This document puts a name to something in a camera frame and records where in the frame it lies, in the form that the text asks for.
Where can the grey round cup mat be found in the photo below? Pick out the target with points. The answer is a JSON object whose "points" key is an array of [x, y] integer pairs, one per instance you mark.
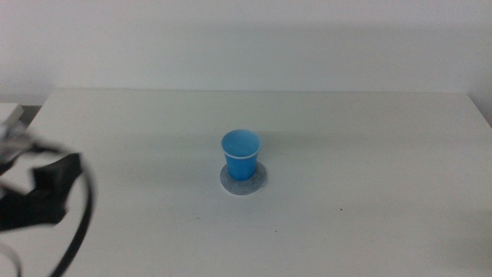
{"points": [[244, 185]]}

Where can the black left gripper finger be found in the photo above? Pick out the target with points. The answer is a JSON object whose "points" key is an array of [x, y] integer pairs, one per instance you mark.
{"points": [[57, 171]]}

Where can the blue plastic cup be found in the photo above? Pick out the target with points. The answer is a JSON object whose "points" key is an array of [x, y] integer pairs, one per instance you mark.
{"points": [[241, 154]]}

